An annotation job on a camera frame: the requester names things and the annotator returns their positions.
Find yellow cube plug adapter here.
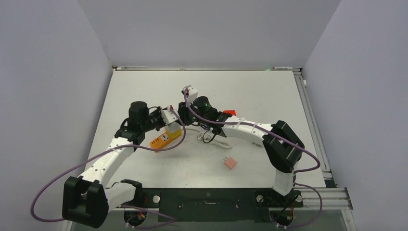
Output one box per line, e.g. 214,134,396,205
166,129,182,140

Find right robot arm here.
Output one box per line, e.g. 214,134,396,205
178,96,305,206

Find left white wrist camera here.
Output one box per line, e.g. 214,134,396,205
160,105,178,125

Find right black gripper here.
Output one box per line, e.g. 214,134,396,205
178,100,208,127

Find orange power strip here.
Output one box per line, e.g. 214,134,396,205
150,132,174,150

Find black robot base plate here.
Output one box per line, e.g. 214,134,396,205
124,188,304,222

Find aluminium frame rail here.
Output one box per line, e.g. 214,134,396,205
107,183,352,210

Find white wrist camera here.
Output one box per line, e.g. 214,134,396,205
182,85,198,105
160,105,178,125

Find red cube plug adapter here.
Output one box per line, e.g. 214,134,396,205
223,110,236,116

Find pink cube plug adapter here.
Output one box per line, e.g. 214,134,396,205
224,157,237,170

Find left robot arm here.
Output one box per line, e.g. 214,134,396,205
62,101,165,228

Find white cube plug adapter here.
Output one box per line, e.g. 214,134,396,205
165,122,180,134

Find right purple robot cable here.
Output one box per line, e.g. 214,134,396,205
183,88,323,230

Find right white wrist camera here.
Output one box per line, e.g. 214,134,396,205
182,85,198,105

